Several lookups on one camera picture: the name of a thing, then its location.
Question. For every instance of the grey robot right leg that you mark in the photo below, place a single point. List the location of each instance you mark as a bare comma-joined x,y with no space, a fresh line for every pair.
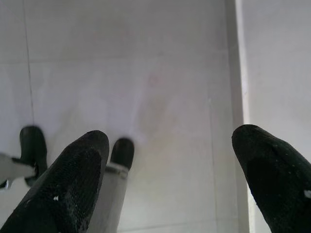
122,150

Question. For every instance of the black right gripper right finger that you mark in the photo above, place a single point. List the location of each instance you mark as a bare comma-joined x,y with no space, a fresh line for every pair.
274,182

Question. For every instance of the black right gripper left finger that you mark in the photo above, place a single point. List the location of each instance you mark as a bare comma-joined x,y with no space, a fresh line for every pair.
68,184

